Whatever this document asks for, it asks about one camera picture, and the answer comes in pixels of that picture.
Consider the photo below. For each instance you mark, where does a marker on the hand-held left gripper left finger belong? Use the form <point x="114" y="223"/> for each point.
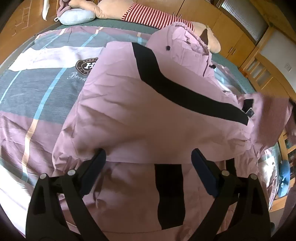
<point x="94" y="171"/>

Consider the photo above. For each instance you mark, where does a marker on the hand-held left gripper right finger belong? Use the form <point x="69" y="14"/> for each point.
<point x="204" y="171"/>

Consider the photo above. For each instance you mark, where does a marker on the pink jacket with black stripes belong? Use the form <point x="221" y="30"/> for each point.
<point x="138" y="104"/>

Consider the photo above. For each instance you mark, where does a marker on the blue plush toy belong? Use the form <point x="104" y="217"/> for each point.
<point x="285" y="178"/>

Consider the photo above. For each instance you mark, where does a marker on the patchwork printed duvet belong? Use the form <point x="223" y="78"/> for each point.
<point x="34" y="104"/>

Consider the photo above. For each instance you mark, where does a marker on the wooden bed footboard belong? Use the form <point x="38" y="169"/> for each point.
<point x="274" y="76"/>

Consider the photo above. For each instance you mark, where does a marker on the wooden wardrobe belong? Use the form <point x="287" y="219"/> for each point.
<point x="231" y="30"/>

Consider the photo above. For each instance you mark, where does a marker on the light blue neck pillow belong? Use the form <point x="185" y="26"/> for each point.
<point x="76" y="17"/>

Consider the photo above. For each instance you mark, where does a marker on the window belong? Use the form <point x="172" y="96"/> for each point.
<point x="249" y="20"/>

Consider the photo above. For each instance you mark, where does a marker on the wooden bed headboard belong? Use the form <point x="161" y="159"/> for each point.
<point x="23" y="27"/>

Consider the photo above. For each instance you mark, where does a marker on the beige plush toy striped shirt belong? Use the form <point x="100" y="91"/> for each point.
<point x="111" y="9"/>

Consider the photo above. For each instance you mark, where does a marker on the pink plush toy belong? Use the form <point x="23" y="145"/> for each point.
<point x="63" y="7"/>

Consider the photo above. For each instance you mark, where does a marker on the white hanging cloth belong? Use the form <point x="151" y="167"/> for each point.
<point x="45" y="9"/>

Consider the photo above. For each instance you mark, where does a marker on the white wall switch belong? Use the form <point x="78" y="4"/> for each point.
<point x="288" y="67"/>

